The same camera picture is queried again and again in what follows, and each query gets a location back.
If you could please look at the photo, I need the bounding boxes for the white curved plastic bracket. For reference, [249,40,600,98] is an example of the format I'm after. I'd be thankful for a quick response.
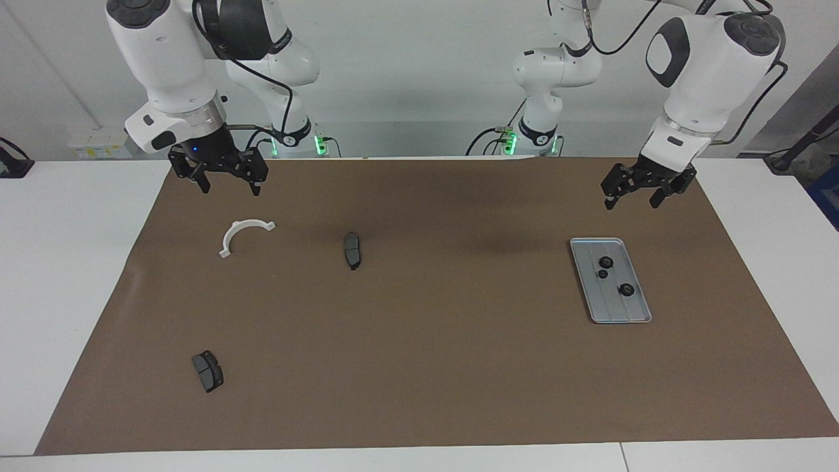
[218,220,277,259]

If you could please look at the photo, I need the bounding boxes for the brown table mat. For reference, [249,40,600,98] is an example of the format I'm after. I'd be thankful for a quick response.
[34,156,839,456]

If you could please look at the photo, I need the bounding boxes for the black clamp mount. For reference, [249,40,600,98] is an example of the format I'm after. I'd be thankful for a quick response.
[0,136,35,179]

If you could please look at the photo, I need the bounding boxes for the stacked dark grey brake pads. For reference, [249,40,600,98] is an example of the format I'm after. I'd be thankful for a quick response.
[191,350,224,393]

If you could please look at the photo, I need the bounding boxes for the blue crate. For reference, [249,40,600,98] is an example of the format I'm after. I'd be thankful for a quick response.
[805,161,839,230]

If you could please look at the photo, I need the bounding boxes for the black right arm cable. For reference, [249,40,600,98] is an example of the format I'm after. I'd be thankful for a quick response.
[193,0,294,155]

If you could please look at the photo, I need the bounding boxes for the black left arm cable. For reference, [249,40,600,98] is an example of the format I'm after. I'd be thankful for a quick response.
[580,0,789,145]

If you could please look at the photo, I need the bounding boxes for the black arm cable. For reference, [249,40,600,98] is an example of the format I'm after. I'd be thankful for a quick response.
[580,0,789,145]
[193,0,294,155]

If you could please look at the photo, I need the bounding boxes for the black stand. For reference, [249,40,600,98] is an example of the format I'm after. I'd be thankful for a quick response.
[764,108,839,172]

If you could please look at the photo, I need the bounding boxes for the white box with yellow labels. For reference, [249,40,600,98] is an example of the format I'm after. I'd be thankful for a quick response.
[68,129,132,160]

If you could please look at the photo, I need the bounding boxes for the grey metal tray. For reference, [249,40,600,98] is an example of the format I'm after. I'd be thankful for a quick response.
[569,237,653,325]

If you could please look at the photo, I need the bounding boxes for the black base cable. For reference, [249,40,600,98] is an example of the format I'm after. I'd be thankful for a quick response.
[465,98,528,157]

